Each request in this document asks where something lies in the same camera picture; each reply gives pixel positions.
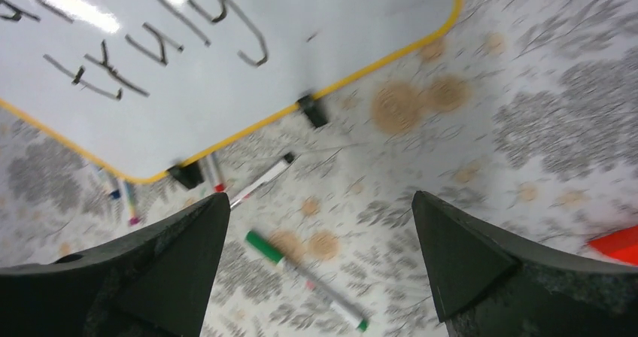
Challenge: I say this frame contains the whiteboard wire stand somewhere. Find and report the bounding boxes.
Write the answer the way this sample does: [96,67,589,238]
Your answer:
[166,94,329,190]

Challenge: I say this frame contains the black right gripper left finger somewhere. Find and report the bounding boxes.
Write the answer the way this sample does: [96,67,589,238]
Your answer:
[1,193,230,336]

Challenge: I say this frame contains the yellow framed whiteboard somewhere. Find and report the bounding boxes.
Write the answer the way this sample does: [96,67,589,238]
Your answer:
[1,0,463,183]

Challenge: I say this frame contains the floral table mat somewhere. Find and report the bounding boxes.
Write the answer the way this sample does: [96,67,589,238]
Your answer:
[1,0,637,336]

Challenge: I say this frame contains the red triangular block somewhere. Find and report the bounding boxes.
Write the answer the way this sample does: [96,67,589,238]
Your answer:
[588,226,637,266]

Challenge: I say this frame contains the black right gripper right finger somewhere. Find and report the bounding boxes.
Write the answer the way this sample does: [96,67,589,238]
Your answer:
[412,191,637,336]

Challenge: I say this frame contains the black capped marker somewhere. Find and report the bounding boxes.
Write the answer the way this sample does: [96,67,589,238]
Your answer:
[230,152,296,210]

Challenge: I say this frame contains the green capped white marker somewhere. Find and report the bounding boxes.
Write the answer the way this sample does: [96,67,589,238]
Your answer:
[245,230,369,332]

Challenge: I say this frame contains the magenta capped white marker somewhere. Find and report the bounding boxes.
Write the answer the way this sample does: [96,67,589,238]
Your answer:
[121,181,141,226]

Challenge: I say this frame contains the blue capped white marker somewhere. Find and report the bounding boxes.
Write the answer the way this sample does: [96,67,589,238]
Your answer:
[93,165,121,199]

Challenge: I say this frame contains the red capped white marker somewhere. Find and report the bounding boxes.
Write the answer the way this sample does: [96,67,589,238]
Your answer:
[205,153,226,193]

